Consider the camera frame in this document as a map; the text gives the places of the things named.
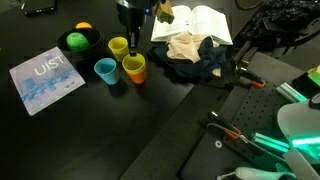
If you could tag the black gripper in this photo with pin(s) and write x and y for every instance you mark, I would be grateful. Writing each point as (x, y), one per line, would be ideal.
(131, 13)

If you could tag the yellow-green plastic cup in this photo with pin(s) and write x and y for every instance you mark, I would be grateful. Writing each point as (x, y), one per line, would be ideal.
(118, 48)

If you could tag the yellow plastic cup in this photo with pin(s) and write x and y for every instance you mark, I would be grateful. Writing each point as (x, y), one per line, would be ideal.
(133, 65)

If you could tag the orange plastic cup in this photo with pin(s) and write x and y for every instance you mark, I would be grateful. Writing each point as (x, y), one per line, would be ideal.
(137, 78)

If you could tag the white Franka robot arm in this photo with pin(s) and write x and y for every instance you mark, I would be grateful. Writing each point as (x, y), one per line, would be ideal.
(296, 123)

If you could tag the black bowl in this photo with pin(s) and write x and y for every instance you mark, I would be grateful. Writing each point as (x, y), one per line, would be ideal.
(95, 38)

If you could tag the blue plastic cup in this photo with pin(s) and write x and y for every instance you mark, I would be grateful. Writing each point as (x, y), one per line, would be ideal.
(107, 71)

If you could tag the beige cloth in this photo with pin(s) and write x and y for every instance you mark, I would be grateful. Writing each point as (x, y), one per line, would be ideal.
(181, 46)

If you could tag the orange fruit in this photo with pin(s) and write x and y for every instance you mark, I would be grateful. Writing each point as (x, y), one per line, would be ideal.
(83, 25)

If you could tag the green ball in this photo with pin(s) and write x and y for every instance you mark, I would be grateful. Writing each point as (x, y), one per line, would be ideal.
(77, 41)

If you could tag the navy blue cloth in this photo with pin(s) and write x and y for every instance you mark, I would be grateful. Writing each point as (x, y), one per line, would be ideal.
(203, 65)

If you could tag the open white book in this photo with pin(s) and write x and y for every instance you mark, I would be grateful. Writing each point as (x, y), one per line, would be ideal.
(206, 21)

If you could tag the UIST booklet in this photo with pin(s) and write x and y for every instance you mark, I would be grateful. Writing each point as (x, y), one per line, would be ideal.
(46, 81)

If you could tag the black flat device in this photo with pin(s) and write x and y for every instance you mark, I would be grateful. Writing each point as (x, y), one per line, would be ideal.
(38, 6)

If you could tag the black orange clamp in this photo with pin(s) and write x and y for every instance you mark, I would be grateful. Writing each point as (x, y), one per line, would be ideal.
(226, 128)
(250, 79)

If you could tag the small metal washer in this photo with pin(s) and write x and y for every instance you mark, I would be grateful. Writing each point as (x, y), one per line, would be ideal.
(218, 144)

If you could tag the black perforated board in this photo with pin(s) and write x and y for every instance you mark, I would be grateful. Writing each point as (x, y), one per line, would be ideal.
(263, 106)

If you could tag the black fleece jacket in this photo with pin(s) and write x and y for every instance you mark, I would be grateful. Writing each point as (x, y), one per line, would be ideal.
(283, 16)

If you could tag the green box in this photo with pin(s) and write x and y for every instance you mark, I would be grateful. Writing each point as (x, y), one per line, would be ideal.
(315, 76)

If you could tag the brown wrist camera box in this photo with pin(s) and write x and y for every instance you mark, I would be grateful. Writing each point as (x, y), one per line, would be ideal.
(164, 11)

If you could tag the aluminium rail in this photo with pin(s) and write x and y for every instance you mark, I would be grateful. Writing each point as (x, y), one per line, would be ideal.
(270, 142)
(290, 92)

